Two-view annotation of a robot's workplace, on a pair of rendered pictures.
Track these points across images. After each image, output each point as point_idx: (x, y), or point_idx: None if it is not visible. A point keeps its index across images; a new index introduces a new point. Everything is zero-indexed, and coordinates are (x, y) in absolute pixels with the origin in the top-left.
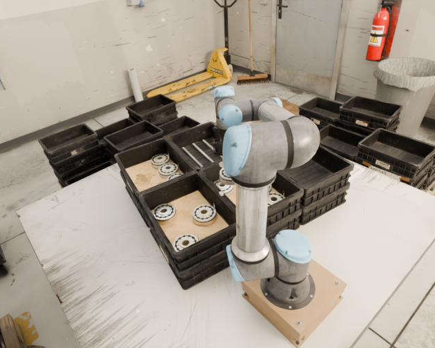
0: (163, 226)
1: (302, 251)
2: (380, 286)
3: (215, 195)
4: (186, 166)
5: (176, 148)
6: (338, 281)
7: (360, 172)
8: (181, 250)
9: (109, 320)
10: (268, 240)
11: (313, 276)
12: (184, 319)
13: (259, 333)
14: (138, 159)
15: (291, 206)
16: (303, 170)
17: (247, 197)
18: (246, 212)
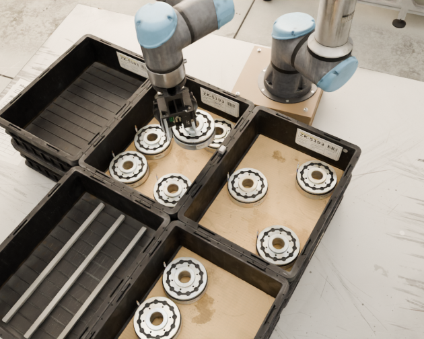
0: (298, 237)
1: (301, 13)
2: (223, 44)
3: (221, 166)
4: (153, 264)
5: (105, 310)
6: (256, 50)
7: (29, 82)
8: (350, 144)
9: None
10: (302, 42)
11: (263, 66)
12: (371, 178)
13: (333, 111)
14: None
15: None
16: (79, 111)
17: None
18: None
